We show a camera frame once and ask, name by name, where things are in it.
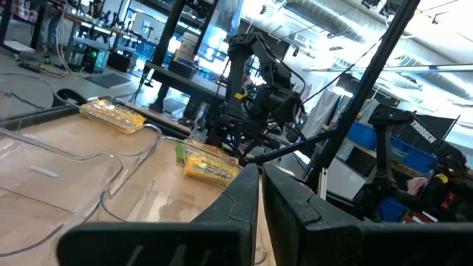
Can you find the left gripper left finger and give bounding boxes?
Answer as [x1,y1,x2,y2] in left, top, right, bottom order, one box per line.
[57,164,259,266]

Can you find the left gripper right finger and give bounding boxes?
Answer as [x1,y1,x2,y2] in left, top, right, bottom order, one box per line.
[262,162,473,266]

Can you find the yellow creamy chicken ramen pack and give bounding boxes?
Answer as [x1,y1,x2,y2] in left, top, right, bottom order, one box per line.
[183,142,242,188]
[79,98,147,135]

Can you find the blue storage bin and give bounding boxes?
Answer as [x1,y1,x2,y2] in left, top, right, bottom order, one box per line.
[346,120,439,175]

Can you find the black workbench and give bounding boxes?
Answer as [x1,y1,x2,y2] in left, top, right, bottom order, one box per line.
[143,61,227,112]

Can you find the black Trossen banner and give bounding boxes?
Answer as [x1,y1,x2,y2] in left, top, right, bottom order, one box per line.
[391,113,459,155]

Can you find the dark floor mat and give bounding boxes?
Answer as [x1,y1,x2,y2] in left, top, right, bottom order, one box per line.
[84,72,131,89]

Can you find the computer tower green light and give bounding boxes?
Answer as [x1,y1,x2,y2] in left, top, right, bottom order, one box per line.
[69,36,111,74]

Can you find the black metal table frame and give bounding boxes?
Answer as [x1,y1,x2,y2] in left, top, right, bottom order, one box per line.
[0,0,422,202]

